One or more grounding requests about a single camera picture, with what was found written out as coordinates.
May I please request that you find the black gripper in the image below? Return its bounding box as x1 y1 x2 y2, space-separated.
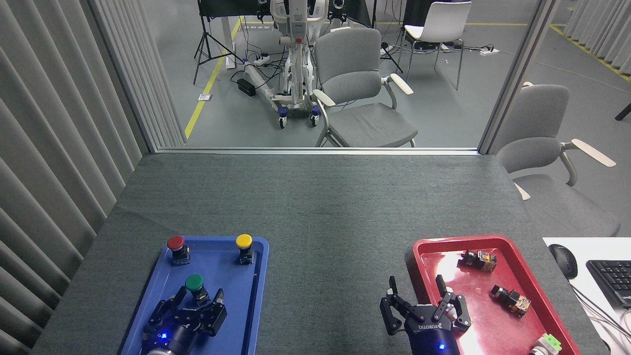
380 275 471 355
142 286 228 354

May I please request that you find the green push button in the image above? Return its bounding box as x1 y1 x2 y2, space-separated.
184 274 211 307

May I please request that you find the red push button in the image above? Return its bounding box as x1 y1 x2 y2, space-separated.
167 235 191 266

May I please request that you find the yellow push button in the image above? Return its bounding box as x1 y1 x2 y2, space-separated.
235 234 255 265

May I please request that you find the blue plastic tray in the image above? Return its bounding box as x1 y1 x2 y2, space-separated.
121 236 270 355

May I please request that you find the red plastic tray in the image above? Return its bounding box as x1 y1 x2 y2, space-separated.
412 235 581 355

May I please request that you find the black computer mouse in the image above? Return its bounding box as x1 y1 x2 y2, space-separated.
549 244 578 280

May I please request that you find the white desk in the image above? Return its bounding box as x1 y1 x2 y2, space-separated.
542 237 631 355

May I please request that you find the black keyboard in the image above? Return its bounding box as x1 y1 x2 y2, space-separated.
586 260 631 310

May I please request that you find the grey office chair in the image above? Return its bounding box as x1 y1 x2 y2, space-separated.
495 83 622 238
312 28 419 148

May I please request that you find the black tripod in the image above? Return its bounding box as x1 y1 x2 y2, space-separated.
372 0 404 73
193 0 245 85

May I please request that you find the white stand on wheels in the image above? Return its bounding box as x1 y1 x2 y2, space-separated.
244 0 331 130

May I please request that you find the white plastic chair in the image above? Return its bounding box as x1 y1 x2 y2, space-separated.
397 1 472 91

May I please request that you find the black orange switch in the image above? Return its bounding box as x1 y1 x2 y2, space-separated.
461 249 497 272
490 285 531 317

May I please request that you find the green white switch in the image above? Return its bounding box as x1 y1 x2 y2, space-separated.
530 333 562 355

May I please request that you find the silver table rail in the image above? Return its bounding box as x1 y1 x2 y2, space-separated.
155 147 481 157

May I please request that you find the silver post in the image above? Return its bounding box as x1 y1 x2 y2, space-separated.
478 0 561 155

